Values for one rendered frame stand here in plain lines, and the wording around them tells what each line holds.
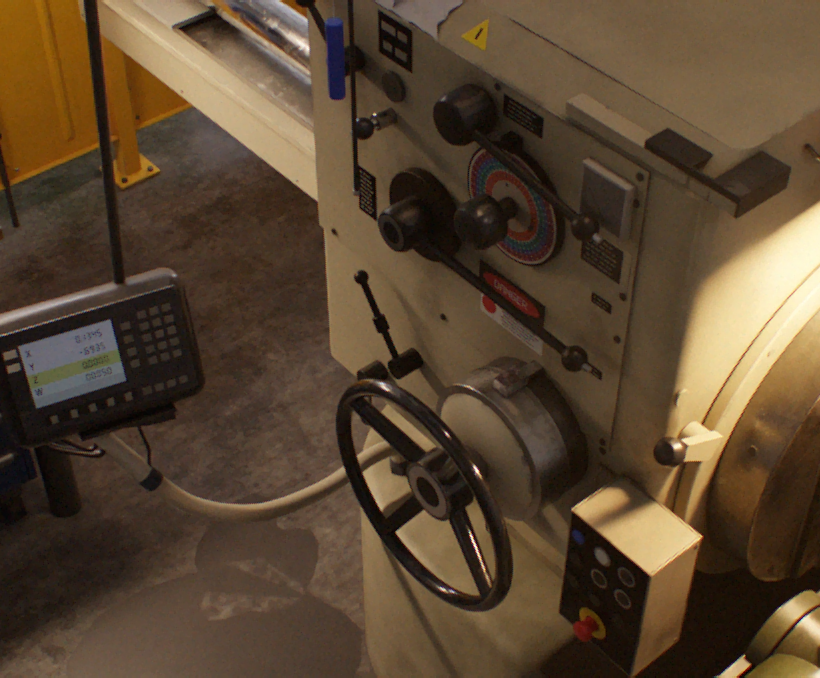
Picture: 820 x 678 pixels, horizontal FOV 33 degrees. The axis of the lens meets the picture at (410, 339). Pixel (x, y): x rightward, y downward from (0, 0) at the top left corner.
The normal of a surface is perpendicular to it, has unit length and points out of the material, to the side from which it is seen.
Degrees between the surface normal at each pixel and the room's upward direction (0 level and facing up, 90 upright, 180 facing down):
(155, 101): 90
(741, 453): 70
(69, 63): 90
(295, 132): 0
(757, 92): 0
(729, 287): 90
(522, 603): 0
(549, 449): 56
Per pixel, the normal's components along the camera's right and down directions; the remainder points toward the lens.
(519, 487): -0.34, 0.64
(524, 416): 0.29, -0.41
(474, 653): -0.77, 0.44
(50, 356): 0.40, 0.34
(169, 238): 0.00, -0.73
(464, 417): -0.79, -0.05
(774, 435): -0.65, 0.00
